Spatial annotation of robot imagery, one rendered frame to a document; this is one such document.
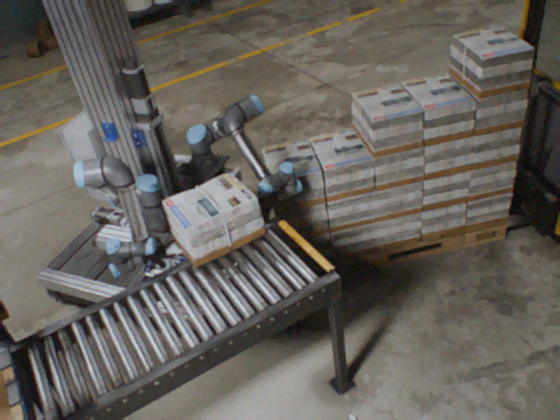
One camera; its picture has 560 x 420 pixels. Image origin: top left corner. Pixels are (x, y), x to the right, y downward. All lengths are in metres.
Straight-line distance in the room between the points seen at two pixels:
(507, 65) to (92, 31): 2.05
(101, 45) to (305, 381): 1.97
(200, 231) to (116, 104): 0.80
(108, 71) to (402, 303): 2.07
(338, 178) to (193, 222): 0.97
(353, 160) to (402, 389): 1.24
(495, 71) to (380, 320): 1.50
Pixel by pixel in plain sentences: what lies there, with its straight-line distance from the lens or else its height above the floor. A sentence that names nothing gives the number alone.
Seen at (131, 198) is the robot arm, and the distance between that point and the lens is 2.44.
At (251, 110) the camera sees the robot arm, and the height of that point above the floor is 1.24.
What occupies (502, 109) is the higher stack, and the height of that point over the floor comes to 0.97.
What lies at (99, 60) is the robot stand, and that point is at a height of 1.61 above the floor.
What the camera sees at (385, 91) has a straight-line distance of 3.20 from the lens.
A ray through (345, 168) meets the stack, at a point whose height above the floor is 0.81.
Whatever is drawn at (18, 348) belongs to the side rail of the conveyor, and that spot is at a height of 0.80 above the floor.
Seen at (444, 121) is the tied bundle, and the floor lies 0.97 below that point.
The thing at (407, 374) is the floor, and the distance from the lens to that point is 3.02.
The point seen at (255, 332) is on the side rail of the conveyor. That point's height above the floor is 0.75.
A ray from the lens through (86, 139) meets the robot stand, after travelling 3.03.
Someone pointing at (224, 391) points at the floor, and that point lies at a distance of 3.06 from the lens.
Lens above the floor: 2.48
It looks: 38 degrees down
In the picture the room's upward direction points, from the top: 10 degrees counter-clockwise
